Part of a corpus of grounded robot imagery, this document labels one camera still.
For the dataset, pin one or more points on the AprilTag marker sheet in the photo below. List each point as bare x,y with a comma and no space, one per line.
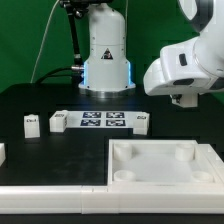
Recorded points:
103,119

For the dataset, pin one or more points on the white obstacle wall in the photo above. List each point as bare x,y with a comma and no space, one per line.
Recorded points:
118,198
213,158
2,153

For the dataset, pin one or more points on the white front obstacle wall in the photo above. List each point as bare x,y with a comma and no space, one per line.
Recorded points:
118,198

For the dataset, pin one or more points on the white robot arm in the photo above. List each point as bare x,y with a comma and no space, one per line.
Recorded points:
107,72

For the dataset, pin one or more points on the white right obstacle wall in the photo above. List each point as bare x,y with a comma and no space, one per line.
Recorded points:
213,158

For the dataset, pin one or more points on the white left obstacle wall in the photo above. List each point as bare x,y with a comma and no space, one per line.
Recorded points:
2,153

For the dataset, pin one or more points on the white square tabletop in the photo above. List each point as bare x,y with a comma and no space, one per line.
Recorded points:
159,161

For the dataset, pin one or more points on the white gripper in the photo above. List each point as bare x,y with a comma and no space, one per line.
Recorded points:
178,74

